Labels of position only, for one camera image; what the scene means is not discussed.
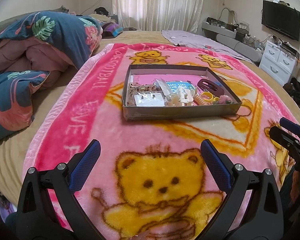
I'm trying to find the maroon hair claw clip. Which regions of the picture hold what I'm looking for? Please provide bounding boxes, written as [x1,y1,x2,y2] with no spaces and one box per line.
[197,79,224,97]

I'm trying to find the yellow ring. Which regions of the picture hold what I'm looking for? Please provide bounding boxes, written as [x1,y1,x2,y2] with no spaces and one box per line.
[199,91,214,104]

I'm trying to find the lilac bed sheet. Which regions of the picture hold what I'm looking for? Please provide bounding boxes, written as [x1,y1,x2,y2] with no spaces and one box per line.
[161,30,252,63]

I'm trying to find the black wall television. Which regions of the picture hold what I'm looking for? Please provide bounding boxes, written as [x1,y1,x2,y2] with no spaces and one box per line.
[261,0,300,41]

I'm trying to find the clear beige hair claw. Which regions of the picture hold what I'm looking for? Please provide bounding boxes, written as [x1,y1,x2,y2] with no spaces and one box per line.
[165,93,181,107]

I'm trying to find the pink bear fleece blanket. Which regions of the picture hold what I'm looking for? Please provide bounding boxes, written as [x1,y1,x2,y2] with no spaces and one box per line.
[24,43,300,239]

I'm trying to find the white curtain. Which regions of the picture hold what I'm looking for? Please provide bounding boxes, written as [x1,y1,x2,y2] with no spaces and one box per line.
[112,0,204,32]

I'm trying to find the peach spiral hair tie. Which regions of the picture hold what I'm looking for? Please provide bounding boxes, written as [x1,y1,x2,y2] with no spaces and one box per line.
[193,94,208,107]

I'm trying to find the blue floral quilt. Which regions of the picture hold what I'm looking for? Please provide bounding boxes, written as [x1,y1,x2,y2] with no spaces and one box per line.
[0,11,103,140]

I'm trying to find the person right hand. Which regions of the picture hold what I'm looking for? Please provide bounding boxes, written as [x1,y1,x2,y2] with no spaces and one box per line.
[290,170,300,204]

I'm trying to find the pink fuzzy hair clip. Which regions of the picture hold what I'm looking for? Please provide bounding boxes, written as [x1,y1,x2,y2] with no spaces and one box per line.
[213,95,235,105]

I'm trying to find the grey cardboard box tray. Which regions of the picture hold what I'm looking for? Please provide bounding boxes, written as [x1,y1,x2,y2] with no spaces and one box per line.
[122,64,242,121]

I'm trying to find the purple striped pillow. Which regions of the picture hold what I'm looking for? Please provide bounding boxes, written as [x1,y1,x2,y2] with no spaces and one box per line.
[102,22,123,38]

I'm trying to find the pink dotted bow hairclip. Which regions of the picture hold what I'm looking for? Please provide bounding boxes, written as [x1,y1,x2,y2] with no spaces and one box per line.
[126,82,157,106]

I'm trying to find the white drawer cabinet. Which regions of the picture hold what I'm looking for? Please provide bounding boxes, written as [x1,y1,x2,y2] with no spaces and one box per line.
[259,41,300,86]

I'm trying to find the grey bed footboard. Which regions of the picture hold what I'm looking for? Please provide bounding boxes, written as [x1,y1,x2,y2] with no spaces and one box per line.
[201,17,262,64]

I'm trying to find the white card packet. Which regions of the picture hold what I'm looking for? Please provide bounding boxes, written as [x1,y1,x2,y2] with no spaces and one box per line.
[134,93,165,107]

